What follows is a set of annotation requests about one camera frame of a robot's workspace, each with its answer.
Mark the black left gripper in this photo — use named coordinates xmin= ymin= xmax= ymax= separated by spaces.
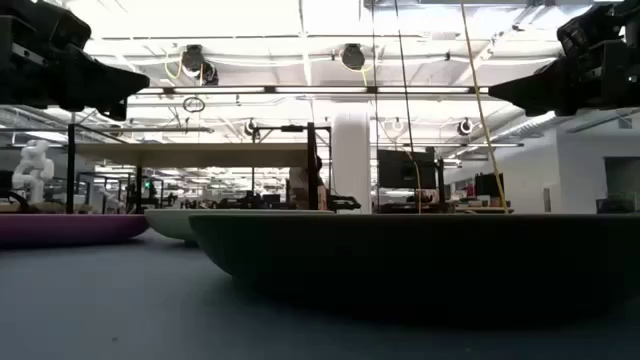
xmin=0 ymin=45 xmax=150 ymax=121

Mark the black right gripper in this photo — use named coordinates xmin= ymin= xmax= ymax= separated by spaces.
xmin=488 ymin=39 xmax=640 ymax=117

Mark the purple plate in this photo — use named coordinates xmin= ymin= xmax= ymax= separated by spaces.
xmin=0 ymin=213 xmax=150 ymax=250

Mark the pale green plate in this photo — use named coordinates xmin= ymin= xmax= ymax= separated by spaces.
xmin=144 ymin=208 xmax=335 ymax=247

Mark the black plate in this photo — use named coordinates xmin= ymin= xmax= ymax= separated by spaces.
xmin=188 ymin=212 xmax=640 ymax=329

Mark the white robot figure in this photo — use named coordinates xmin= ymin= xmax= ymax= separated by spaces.
xmin=10 ymin=138 xmax=56 ymax=205

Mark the small black monitor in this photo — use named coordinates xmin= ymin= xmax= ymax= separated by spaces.
xmin=473 ymin=172 xmax=505 ymax=199

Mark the long ceiling light strip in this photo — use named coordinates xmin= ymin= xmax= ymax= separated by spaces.
xmin=124 ymin=84 xmax=491 ymax=96

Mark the white round column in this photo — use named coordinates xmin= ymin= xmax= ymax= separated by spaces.
xmin=331 ymin=102 xmax=372 ymax=215

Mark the person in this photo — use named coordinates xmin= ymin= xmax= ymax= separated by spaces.
xmin=288 ymin=155 xmax=326 ymax=211

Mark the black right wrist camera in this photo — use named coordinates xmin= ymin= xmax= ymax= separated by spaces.
xmin=556 ymin=2 xmax=629 ymax=57

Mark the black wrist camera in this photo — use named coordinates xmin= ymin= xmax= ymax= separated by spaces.
xmin=0 ymin=0 xmax=93 ymax=51
xmin=556 ymin=2 xmax=629 ymax=57

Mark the yellow hanging cable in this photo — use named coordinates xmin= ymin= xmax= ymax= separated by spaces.
xmin=459 ymin=0 xmax=511 ymax=215

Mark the black hanging ring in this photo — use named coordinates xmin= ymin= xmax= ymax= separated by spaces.
xmin=182 ymin=95 xmax=207 ymax=114

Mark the ceiling cable reel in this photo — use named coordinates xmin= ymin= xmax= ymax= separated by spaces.
xmin=179 ymin=43 xmax=220 ymax=86
xmin=340 ymin=42 xmax=367 ymax=72

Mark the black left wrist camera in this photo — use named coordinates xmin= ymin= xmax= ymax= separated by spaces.
xmin=0 ymin=0 xmax=93 ymax=51

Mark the wooden shelf with black frame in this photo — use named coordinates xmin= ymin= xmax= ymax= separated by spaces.
xmin=66 ymin=122 xmax=321 ymax=216

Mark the thin black hanging cable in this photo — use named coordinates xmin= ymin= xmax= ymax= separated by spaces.
xmin=371 ymin=0 xmax=381 ymax=211

